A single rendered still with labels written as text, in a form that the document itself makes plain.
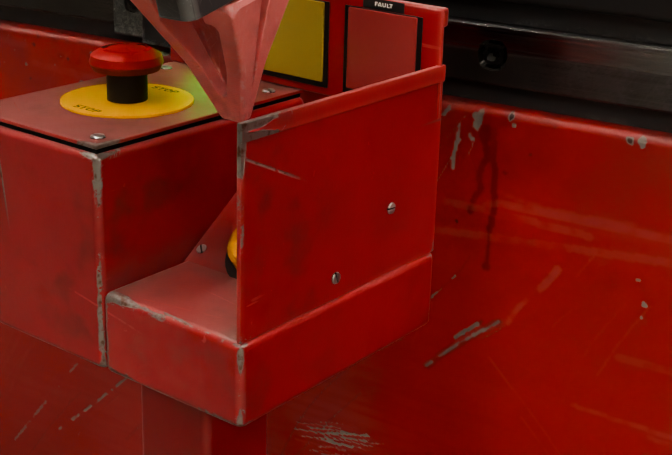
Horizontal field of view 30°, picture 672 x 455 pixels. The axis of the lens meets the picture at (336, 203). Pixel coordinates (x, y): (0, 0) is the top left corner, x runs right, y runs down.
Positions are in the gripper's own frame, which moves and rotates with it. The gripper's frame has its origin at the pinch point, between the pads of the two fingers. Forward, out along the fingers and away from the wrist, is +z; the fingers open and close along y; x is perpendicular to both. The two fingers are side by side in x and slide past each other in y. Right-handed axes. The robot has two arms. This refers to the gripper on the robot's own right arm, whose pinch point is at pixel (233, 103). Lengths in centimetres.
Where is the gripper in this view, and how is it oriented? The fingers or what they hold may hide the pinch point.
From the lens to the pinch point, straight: 60.6
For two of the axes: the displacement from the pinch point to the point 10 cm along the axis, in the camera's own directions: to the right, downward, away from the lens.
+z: 1.3, 8.5, 5.0
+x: -7.9, -2.2, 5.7
